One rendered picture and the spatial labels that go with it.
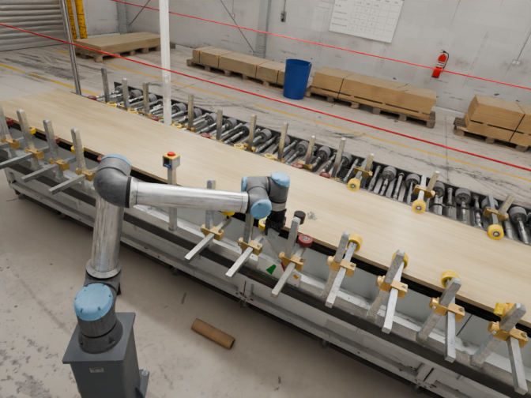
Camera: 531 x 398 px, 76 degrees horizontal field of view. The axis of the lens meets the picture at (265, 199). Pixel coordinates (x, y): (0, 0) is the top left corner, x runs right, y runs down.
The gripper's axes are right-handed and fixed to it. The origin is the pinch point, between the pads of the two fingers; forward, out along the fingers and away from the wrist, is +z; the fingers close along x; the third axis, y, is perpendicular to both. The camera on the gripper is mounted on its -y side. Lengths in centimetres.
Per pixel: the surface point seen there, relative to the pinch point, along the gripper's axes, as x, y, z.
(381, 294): 6, 61, 12
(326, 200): 68, 13, 10
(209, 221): 6.0, -38.3, 10.6
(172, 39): 704, -620, 71
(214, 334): -5, -24, 92
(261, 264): 5.3, -2.4, 24.5
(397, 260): 6, 61, -11
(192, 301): 15, -56, 100
